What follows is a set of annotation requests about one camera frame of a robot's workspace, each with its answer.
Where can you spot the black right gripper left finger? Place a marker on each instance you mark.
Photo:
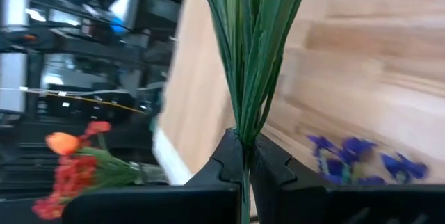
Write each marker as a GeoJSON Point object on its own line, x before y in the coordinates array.
{"type": "Point", "coordinates": [174, 203]}

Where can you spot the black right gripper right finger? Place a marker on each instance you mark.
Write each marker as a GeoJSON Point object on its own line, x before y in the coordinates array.
{"type": "Point", "coordinates": [313, 203]}

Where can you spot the purple flower bunch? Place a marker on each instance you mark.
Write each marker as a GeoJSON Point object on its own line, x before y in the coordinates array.
{"type": "Point", "coordinates": [354, 147]}

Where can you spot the large red flower bunch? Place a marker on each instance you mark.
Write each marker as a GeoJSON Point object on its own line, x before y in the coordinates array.
{"type": "Point", "coordinates": [73, 175]}

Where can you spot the small red flower bunch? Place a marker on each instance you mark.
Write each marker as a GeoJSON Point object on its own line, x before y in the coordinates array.
{"type": "Point", "coordinates": [97, 127]}

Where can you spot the orange tulip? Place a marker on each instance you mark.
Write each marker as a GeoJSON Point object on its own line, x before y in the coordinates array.
{"type": "Point", "coordinates": [62, 143]}

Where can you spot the blue flower bunch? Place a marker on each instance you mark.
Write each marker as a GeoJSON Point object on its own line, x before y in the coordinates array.
{"type": "Point", "coordinates": [253, 60]}

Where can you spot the clear glass vase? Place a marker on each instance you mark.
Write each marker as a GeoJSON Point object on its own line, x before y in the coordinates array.
{"type": "Point", "coordinates": [149, 174]}

